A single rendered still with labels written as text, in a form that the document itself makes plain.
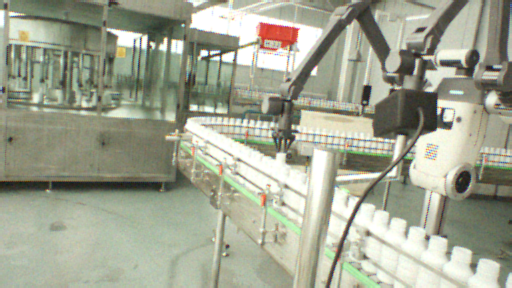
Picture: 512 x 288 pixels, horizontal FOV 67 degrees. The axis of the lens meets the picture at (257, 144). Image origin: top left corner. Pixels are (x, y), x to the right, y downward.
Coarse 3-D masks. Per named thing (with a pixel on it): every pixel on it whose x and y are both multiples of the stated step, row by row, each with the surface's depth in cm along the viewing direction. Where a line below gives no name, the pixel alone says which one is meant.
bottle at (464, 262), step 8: (456, 248) 85; (464, 248) 85; (456, 256) 83; (464, 256) 82; (448, 264) 84; (456, 264) 83; (464, 264) 82; (448, 272) 83; (456, 272) 82; (464, 272) 82; (472, 272) 83; (464, 280) 81
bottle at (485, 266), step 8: (480, 264) 78; (488, 264) 80; (496, 264) 79; (480, 272) 78; (488, 272) 77; (496, 272) 77; (472, 280) 79; (480, 280) 78; (488, 280) 77; (496, 280) 77
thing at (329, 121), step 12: (300, 120) 627; (312, 120) 572; (324, 120) 574; (336, 120) 577; (348, 120) 580; (360, 120) 581; (372, 120) 583; (348, 132) 582; (360, 132) 585; (372, 132) 587; (300, 168) 599; (360, 192) 601
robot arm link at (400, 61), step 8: (432, 40) 110; (432, 48) 111; (392, 56) 112; (400, 56) 109; (408, 56) 111; (392, 64) 111; (400, 64) 109; (408, 64) 110; (392, 72) 111; (400, 72) 111; (408, 72) 112
